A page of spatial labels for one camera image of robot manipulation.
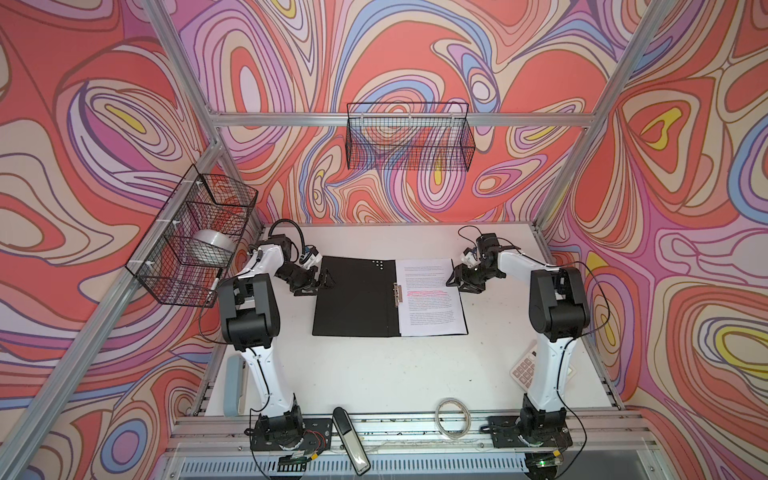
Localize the black handheld scanner device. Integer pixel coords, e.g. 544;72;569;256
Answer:
332;407;372;476

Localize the white black lever arch folder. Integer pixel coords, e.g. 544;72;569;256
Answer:
311;255;470;338

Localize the white marker pen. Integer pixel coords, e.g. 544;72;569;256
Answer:
204;278;219;307

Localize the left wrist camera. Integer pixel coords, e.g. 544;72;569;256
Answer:
298;245;323;270

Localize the light blue stapler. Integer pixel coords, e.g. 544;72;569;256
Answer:
222;355;247;417

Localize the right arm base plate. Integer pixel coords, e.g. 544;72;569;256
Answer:
479;416;573;450

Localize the black wire basket back wall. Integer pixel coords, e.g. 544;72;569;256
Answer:
345;101;476;172

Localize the coiled white cable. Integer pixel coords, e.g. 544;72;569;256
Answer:
434;397;471;441

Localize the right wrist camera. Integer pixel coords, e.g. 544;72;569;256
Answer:
461;248;481;269

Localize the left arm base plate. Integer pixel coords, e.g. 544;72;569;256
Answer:
244;417;333;454

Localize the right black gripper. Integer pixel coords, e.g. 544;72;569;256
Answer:
445;262;502;294

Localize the silver tape roll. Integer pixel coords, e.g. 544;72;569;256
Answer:
193;229;236;253

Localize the black wire basket wall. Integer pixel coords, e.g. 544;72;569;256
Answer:
345;101;476;172
125;166;258;308

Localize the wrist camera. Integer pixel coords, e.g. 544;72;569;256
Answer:
461;248;481;269
298;245;323;270

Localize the white pink calculator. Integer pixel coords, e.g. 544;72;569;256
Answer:
509;341;577;394

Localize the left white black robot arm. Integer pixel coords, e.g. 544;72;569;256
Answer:
217;237;322;418

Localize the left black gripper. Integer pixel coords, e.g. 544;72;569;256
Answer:
274;264;337;295

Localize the black wire basket left wall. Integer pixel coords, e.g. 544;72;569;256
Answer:
125;166;258;308

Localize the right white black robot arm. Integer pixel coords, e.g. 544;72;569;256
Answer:
446;233;591;426

